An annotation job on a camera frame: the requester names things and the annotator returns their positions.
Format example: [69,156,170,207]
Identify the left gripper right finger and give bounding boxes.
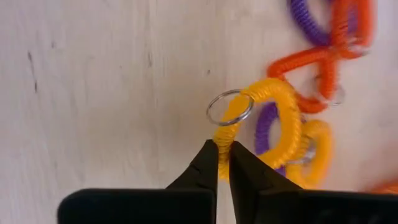
[228,141,398,224]

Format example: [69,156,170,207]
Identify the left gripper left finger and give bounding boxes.
[57,139,219,224]

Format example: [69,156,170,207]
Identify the yellow spiral coil wristband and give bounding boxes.
[284,119,334,190]
[206,77,303,183]

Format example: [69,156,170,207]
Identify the purple spiral coil wristband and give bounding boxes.
[287,0,360,47]
[254,101,289,178]

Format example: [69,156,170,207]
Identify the orange spiral coil wristband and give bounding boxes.
[328,0,376,62]
[266,45,346,115]

